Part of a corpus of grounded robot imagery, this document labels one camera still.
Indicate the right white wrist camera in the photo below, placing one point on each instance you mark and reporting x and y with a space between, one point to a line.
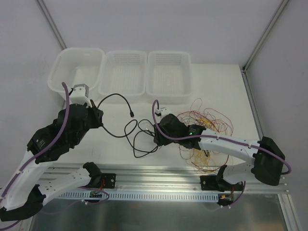
161 112

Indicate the white slotted cable duct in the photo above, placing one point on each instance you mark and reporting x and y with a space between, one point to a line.
141 196

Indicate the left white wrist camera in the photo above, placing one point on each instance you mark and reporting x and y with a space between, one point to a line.
80 95

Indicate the white mesh basket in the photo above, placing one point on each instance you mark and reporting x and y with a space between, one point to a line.
169 77
124 73

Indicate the left aluminium frame post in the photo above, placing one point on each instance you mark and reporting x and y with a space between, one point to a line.
51 23

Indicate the aluminium mounting rail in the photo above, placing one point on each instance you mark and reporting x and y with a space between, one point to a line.
159 178

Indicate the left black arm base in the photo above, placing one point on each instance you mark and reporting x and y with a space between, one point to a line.
108 181

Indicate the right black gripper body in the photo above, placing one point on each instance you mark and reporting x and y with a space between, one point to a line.
157 134

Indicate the right aluminium frame post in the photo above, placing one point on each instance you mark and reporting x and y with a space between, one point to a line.
265 75

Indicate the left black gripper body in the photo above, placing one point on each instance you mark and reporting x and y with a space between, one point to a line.
95 115

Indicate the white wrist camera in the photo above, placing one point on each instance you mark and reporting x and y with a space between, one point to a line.
161 112
80 95

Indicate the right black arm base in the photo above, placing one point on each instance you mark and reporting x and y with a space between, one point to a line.
208 183

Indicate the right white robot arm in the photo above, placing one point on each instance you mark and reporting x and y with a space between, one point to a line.
262 160

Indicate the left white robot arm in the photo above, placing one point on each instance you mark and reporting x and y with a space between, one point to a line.
23 196

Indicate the right white mesh basket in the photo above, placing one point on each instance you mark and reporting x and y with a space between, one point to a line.
169 77

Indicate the left white solid basket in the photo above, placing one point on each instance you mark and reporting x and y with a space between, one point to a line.
75 66

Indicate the aluminium frame post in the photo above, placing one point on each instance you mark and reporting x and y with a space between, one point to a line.
51 23
265 75

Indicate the middle white mesh basket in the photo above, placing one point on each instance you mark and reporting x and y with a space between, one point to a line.
124 73

